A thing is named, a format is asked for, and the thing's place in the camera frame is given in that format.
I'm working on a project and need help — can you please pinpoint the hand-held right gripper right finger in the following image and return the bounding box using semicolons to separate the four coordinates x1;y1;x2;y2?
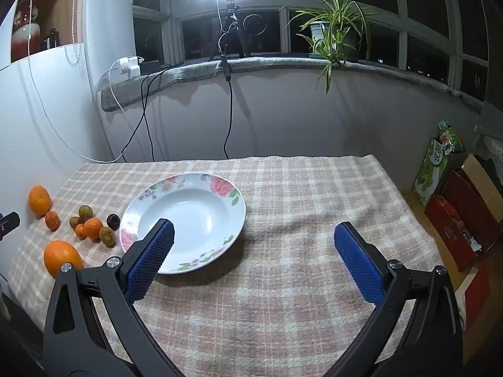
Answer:
326;222;464;377

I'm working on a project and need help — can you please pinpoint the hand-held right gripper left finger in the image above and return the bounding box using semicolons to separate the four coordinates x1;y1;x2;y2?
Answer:
42;218;185;377

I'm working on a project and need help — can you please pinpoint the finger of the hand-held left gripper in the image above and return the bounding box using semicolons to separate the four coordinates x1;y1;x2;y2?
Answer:
0;211;21;243

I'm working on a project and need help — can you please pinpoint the large orange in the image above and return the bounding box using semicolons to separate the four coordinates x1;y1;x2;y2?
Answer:
28;185;53;217
43;240;85;279

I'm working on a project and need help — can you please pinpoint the white floral plate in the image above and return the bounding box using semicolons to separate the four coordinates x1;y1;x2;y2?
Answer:
119;173;246;275

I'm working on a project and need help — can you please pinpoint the medium mandarin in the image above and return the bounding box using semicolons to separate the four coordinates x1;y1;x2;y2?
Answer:
84;217;104;243

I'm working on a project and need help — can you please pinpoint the beige checkered blanket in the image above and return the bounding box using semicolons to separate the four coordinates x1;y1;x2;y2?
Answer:
8;155;449;377

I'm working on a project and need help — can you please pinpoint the red cardboard box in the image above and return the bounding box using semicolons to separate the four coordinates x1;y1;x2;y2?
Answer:
456;267;490;331
424;171;503;271

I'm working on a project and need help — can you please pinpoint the white panel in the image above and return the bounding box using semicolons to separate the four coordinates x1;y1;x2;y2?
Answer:
0;42;103;221

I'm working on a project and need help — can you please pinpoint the green printed bag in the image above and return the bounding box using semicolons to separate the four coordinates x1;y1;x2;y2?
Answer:
412;122;468;207

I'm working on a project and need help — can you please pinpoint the brown cardboard box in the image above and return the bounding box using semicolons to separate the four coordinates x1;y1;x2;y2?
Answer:
462;153;503;213

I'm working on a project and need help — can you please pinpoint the white lace cloth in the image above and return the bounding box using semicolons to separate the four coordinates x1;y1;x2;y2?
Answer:
473;126;503;166

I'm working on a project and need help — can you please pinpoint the red and white vase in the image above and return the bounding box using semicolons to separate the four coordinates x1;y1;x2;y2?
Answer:
11;0;44;63

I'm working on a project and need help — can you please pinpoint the dark bottle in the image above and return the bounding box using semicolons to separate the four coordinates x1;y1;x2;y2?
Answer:
39;27;61;50

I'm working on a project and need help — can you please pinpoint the white charger block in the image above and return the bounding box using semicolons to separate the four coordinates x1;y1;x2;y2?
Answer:
118;57;144;80

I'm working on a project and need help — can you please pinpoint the grey windowsill mat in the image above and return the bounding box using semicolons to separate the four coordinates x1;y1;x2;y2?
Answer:
96;56;484;113

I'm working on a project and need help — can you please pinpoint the white framed window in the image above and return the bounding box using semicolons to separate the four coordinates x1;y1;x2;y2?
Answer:
131;0;490;103

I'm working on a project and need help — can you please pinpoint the white plant pot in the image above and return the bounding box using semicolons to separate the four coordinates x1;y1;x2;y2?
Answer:
309;21;334;56

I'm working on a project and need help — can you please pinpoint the spider plant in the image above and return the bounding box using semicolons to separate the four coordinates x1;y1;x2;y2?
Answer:
281;0;378;95

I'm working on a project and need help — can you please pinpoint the black tripod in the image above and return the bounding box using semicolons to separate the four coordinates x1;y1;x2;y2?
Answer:
208;2;246;62

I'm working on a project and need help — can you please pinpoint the white cable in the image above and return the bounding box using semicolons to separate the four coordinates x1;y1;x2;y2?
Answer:
27;0;134;163

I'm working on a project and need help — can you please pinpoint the black ring light cable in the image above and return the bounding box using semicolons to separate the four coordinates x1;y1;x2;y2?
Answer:
217;21;240;160

